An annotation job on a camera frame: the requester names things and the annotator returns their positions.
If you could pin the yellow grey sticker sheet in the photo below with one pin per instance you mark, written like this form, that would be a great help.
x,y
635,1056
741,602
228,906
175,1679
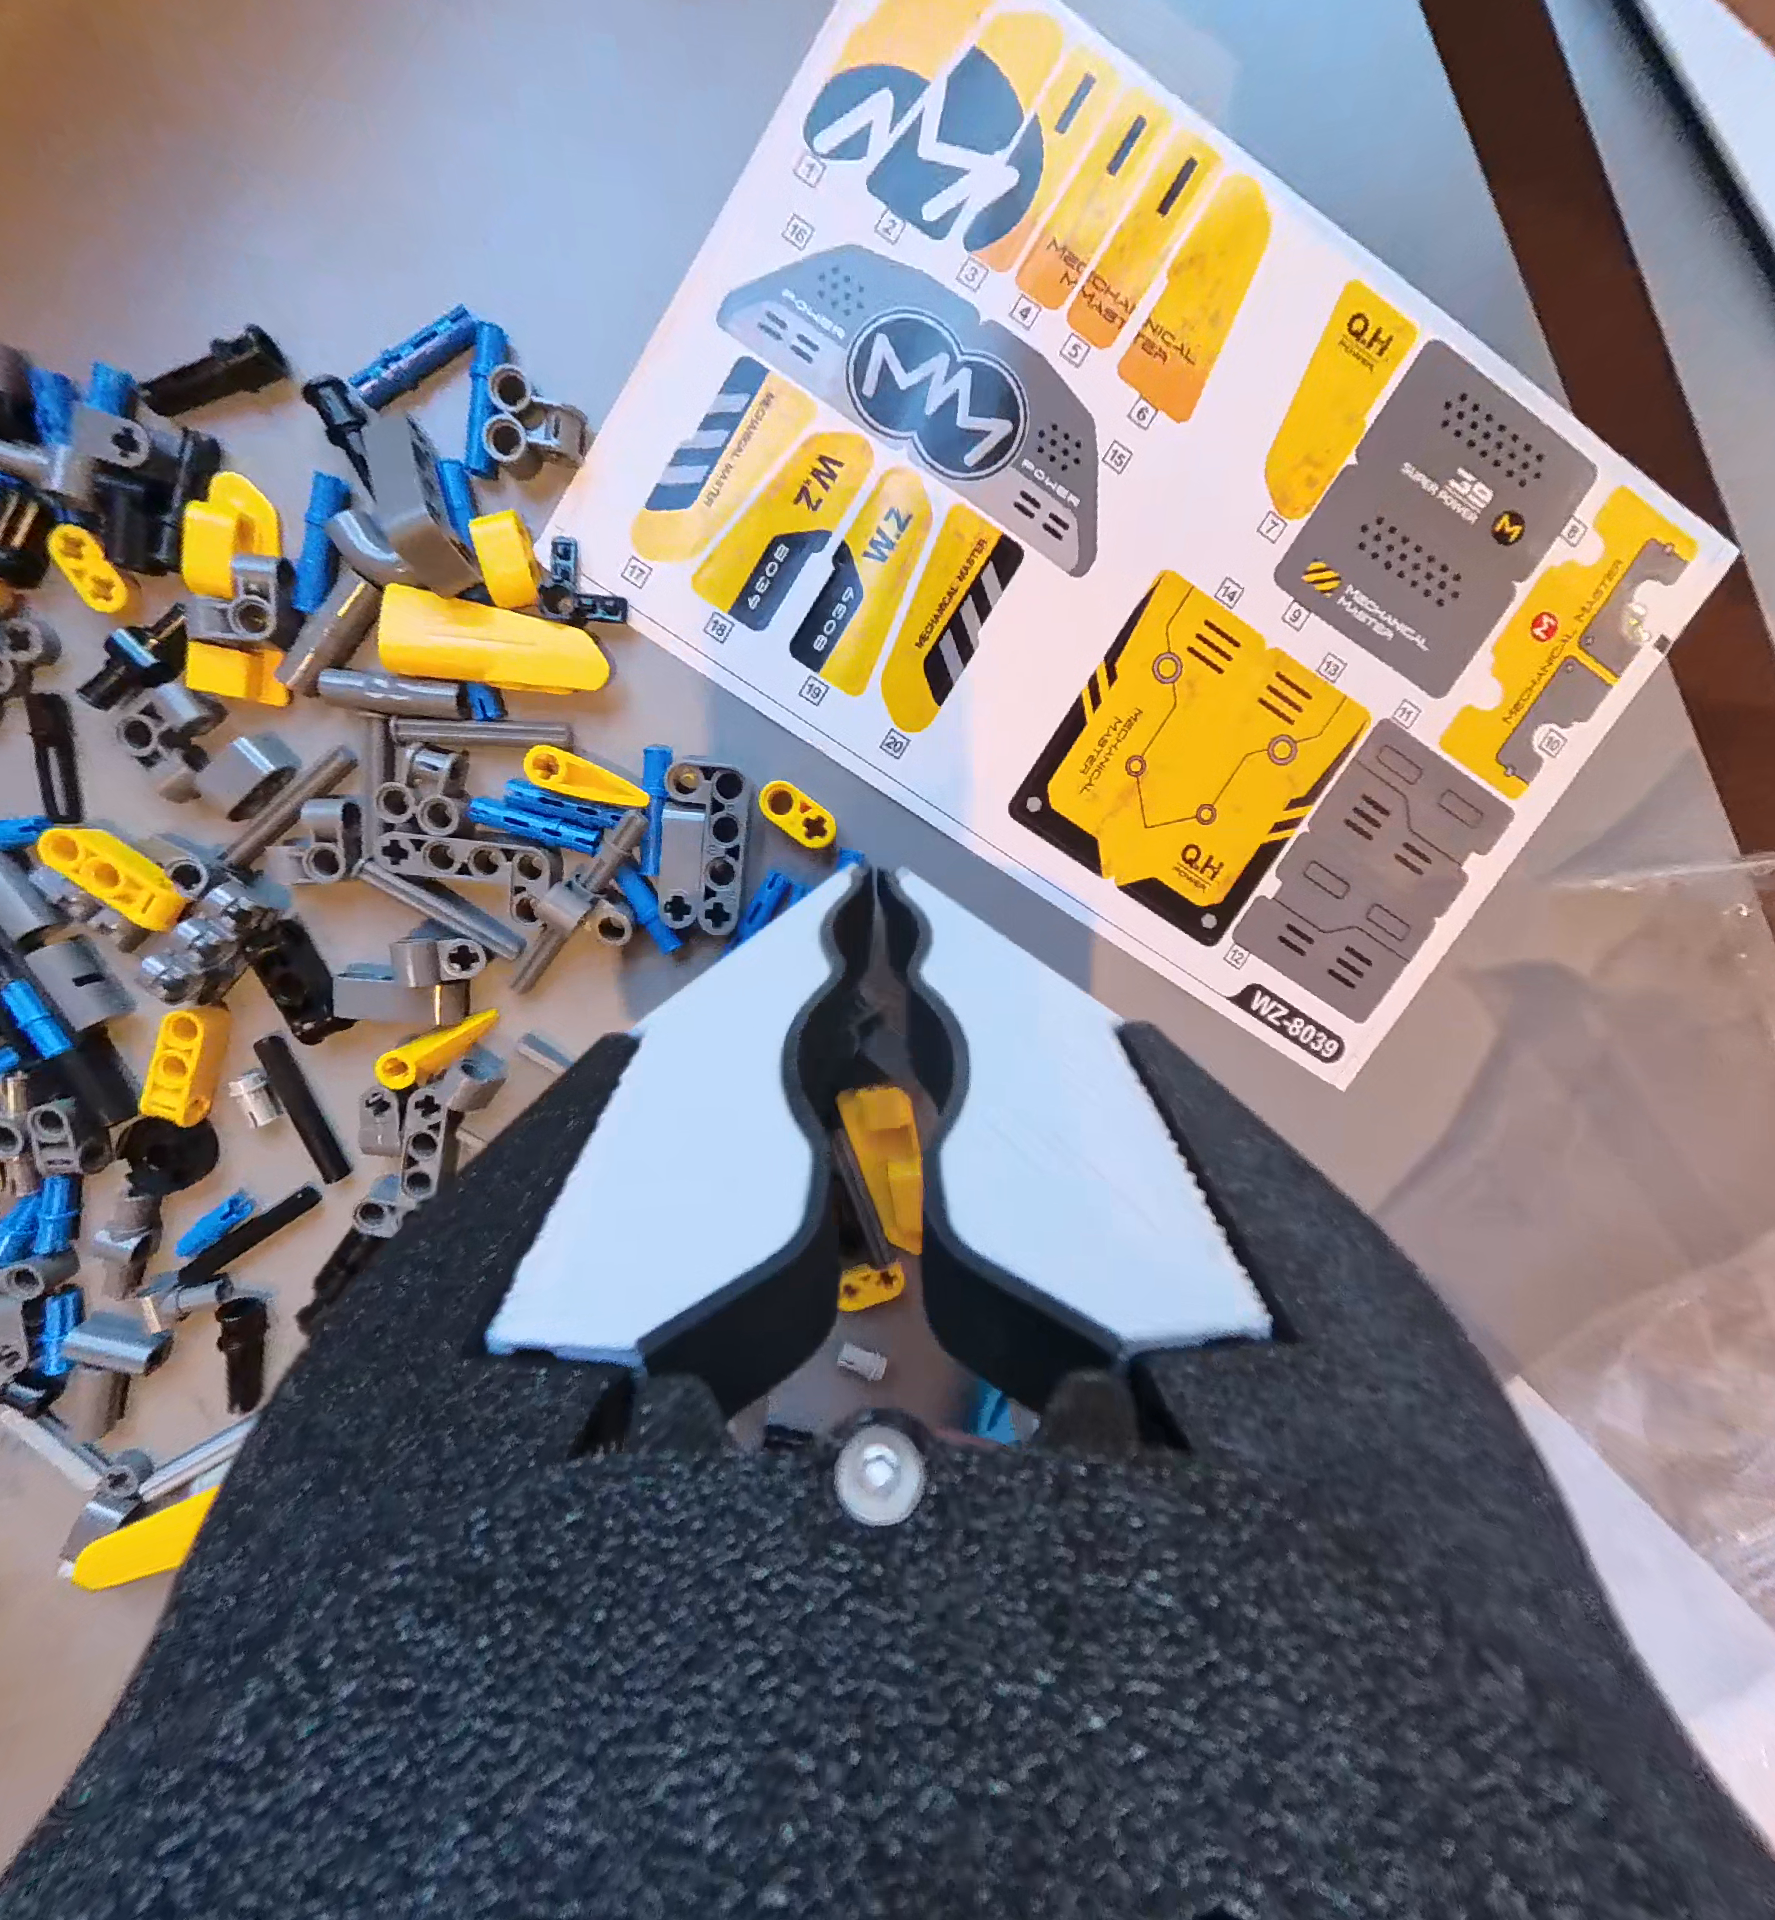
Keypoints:
x,y
1204,451

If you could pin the pile of small building pieces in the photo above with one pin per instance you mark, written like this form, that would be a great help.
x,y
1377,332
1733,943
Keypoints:
x,y
421,840

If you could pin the grey desk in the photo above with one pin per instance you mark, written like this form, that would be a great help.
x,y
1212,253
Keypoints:
x,y
304,149

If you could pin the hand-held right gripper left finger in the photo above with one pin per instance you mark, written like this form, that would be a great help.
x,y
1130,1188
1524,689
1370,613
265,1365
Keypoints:
x,y
680,1172

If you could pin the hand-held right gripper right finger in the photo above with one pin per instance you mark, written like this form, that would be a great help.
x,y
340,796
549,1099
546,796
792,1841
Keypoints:
x,y
1085,1188

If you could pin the white monitor stand base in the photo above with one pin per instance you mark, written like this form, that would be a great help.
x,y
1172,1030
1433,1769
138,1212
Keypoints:
x,y
1774,149

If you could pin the crumpled clear plastic bag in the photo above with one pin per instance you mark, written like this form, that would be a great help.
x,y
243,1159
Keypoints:
x,y
1699,1351

